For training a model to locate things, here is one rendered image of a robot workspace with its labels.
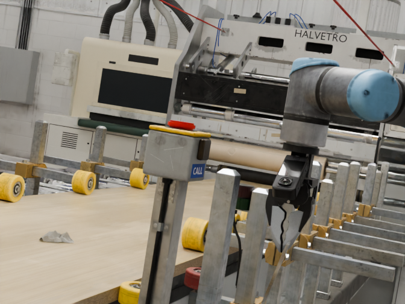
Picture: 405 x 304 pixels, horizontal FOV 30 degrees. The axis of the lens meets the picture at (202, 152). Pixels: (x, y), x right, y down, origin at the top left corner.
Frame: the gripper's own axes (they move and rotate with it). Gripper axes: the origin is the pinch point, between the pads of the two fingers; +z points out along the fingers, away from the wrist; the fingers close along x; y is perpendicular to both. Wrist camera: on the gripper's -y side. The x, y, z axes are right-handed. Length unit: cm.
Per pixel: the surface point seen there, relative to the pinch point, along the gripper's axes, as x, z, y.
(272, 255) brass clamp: 8.2, 7.5, 28.1
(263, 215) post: 6.2, -4.5, 6.0
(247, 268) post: 7.7, 7.0, 5.9
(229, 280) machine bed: 28, 24, 63
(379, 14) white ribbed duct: 91, -144, 675
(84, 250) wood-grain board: 46.3, 12.0, 7.4
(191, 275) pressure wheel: 20.2, 11.7, 7.8
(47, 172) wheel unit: 108, 9, 90
